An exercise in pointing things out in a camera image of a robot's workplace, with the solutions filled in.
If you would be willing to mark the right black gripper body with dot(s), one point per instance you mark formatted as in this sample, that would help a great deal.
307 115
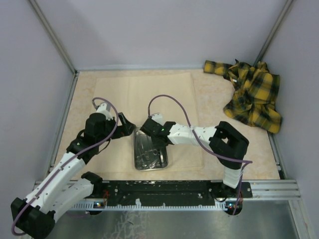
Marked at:
157 145

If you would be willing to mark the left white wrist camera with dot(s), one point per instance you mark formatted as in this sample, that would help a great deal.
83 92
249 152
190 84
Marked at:
104 109

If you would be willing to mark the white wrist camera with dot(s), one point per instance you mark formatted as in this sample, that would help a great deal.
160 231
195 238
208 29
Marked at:
104 109
156 117

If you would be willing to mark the beige cloth wrap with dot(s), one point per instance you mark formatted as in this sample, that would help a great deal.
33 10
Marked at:
135 97

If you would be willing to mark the right aluminium corner post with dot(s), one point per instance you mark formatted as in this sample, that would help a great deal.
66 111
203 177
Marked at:
275 28

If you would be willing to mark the yellow plaid shirt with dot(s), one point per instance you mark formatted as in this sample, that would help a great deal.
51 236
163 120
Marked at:
255 92

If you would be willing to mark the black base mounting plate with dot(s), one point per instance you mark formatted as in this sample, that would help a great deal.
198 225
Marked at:
160 200

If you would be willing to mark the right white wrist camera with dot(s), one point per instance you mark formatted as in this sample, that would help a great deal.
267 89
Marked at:
156 117

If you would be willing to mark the steel instrument tray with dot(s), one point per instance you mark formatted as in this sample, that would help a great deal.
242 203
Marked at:
139 136

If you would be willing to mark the aluminium front rail frame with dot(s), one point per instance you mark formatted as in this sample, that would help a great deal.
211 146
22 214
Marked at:
251 189

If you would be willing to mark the steel forceps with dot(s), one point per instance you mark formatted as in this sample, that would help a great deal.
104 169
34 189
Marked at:
157 158

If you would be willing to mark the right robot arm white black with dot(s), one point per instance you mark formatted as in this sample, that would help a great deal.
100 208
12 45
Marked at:
222 141

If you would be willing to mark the aluminium corner post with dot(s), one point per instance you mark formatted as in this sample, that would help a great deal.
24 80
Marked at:
52 35
275 28

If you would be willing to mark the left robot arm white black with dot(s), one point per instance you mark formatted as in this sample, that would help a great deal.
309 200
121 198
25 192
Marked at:
38 212

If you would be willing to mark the left aluminium corner post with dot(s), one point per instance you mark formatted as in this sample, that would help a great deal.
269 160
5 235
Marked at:
52 35

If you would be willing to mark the steel surgical scissors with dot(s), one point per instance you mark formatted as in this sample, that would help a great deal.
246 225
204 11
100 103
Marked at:
143 157

